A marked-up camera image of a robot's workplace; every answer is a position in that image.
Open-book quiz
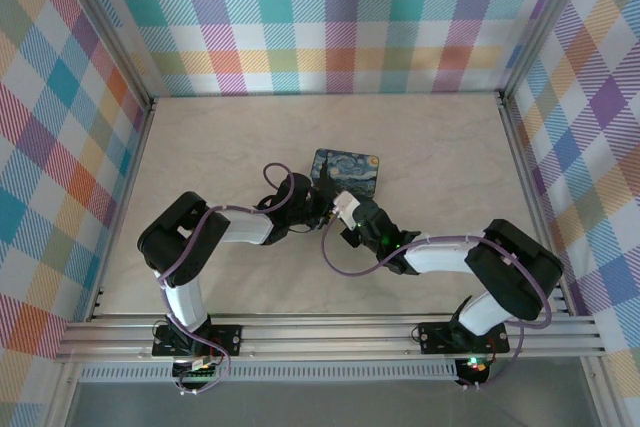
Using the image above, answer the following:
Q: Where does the starry night tin box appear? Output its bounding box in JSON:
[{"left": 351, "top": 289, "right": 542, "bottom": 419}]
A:
[{"left": 309, "top": 147, "right": 382, "bottom": 201}]

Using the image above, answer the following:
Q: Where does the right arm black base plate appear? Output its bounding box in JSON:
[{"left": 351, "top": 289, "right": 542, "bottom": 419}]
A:
[{"left": 417, "top": 321, "right": 511, "bottom": 355}]

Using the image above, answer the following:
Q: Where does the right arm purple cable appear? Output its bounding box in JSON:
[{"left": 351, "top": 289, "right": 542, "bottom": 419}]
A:
[{"left": 319, "top": 219, "right": 554, "bottom": 391}]

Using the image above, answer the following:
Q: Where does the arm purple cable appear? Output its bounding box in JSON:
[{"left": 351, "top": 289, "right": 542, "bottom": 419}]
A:
[
  {"left": 155, "top": 161, "right": 297, "bottom": 396},
  {"left": 319, "top": 219, "right": 554, "bottom": 391}
]

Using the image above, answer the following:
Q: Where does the aluminium side rail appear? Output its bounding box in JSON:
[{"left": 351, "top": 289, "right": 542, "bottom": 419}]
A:
[
  {"left": 497, "top": 90, "right": 584, "bottom": 318},
  {"left": 87, "top": 96, "right": 159, "bottom": 321}
]

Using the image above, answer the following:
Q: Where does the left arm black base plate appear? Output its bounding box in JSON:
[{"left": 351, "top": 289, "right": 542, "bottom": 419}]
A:
[{"left": 151, "top": 324, "right": 245, "bottom": 359}]

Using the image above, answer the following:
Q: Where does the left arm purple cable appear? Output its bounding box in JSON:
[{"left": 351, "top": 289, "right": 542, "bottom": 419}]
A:
[{"left": 155, "top": 161, "right": 297, "bottom": 396}]

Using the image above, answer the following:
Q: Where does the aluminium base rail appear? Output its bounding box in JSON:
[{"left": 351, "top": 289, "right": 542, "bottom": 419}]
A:
[{"left": 54, "top": 313, "right": 605, "bottom": 364}]

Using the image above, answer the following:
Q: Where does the aluminium frame post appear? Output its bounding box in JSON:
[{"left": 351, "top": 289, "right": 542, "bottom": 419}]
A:
[
  {"left": 499, "top": 0, "right": 599, "bottom": 103},
  {"left": 53, "top": 0, "right": 157, "bottom": 113}
]

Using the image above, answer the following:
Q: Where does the grey slotted cable duct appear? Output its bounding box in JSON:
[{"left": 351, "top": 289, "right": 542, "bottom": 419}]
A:
[{"left": 79, "top": 360, "right": 460, "bottom": 382}]

